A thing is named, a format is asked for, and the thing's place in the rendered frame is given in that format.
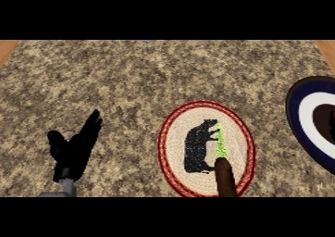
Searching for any blue and white round plate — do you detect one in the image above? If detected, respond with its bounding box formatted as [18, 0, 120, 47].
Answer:
[284, 75, 335, 180]

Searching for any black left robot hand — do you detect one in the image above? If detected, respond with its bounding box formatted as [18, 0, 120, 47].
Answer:
[47, 108, 104, 183]

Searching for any oval woven red-rimmed placemat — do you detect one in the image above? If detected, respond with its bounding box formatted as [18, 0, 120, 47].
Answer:
[156, 99, 257, 198]

